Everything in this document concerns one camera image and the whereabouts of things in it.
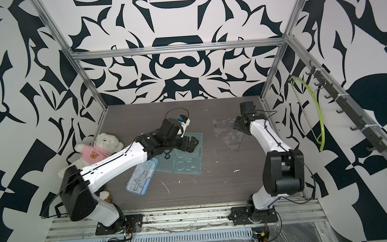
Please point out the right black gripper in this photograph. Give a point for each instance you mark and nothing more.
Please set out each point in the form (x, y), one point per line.
(236, 120)

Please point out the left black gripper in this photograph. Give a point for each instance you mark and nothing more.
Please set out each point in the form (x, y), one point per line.
(188, 144)

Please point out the teal transparent ruler set case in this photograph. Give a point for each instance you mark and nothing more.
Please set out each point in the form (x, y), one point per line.
(180, 162)

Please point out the clear triangle ruler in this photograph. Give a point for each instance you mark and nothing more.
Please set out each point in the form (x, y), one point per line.
(223, 129)

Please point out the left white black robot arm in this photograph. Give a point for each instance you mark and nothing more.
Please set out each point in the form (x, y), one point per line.
(79, 186)

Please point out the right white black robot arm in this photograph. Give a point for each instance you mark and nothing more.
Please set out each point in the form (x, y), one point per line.
(284, 169)

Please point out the blue transparent geometry set case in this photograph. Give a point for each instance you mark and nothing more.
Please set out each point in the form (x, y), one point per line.
(141, 178)

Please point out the white teddy bear pink shirt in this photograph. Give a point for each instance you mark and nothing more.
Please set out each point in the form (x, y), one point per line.
(104, 146)

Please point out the small brown white plush toy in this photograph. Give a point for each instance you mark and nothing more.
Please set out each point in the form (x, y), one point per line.
(106, 196)

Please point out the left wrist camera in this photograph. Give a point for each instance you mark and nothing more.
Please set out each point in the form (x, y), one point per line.
(184, 123)

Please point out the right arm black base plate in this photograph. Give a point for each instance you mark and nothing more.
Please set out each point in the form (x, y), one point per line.
(250, 216)

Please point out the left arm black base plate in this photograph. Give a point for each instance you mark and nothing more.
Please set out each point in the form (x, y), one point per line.
(128, 224)

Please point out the black wall hook rail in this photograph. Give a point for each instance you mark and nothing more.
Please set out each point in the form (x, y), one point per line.
(362, 121)

